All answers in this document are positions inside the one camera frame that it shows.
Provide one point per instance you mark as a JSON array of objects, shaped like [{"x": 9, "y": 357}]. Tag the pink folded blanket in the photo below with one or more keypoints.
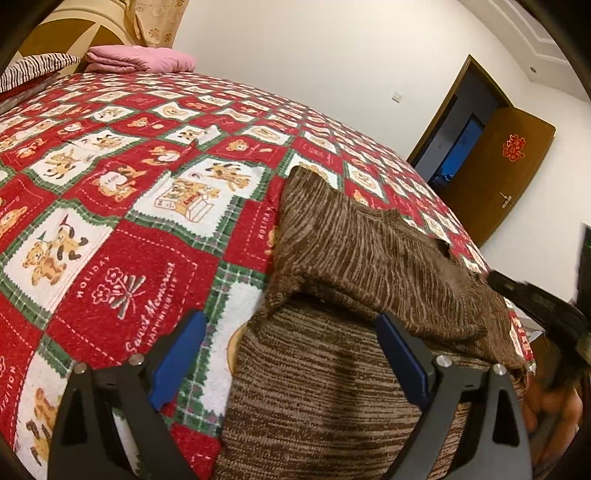
[{"x": 138, "y": 57}]

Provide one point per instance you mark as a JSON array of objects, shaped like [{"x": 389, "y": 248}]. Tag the red printed bed blanket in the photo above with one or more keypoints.
[{"x": 115, "y": 258}]

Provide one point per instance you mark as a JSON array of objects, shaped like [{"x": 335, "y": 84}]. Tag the brown knit sweater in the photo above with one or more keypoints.
[{"x": 351, "y": 249}]

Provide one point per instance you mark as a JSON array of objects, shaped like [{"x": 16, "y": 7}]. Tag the brown door frame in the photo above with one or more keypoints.
[{"x": 438, "y": 110}]

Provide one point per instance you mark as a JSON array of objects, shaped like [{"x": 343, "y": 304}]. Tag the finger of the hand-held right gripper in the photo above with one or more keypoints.
[{"x": 521, "y": 291}]

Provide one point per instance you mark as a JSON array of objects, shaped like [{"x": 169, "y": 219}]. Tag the red paper door decoration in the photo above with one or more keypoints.
[{"x": 514, "y": 146}]

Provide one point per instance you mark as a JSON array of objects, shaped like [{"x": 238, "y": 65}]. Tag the wooden bed headboard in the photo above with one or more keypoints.
[{"x": 46, "y": 37}]

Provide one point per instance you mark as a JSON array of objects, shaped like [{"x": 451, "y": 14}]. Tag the striped pillow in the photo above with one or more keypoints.
[{"x": 37, "y": 69}]

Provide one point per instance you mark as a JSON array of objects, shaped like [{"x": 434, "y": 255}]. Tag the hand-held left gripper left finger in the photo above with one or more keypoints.
[{"x": 179, "y": 357}]

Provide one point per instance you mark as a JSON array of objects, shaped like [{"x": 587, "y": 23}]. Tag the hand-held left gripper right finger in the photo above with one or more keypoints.
[{"x": 400, "y": 362}]

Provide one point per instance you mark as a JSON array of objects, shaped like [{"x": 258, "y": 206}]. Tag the person's right forearm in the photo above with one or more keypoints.
[{"x": 551, "y": 413}]

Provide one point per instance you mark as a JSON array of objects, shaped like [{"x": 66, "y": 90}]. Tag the beige patterned curtain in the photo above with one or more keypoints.
[{"x": 154, "y": 23}]

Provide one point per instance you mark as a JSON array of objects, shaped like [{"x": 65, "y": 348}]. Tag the brown wooden door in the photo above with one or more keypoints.
[{"x": 489, "y": 175}]

